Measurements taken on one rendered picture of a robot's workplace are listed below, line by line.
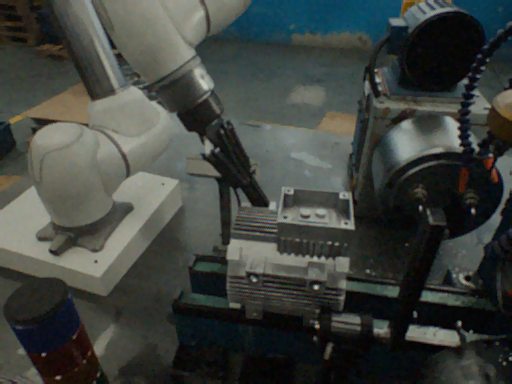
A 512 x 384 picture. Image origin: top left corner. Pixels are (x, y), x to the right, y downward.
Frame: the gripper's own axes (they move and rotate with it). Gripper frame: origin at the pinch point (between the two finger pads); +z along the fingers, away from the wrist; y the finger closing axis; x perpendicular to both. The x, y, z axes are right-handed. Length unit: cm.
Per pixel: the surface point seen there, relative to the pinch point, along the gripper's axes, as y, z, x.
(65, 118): 179, -21, 189
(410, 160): 15.2, 13.7, -26.8
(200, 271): -2.9, 11.5, 19.8
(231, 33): 583, 17, 172
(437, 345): -13.1, 34.0, -20.5
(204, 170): 15.8, -2.4, 15.8
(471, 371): -31.0, 13.3, -26.0
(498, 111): -6.7, -2.2, -39.2
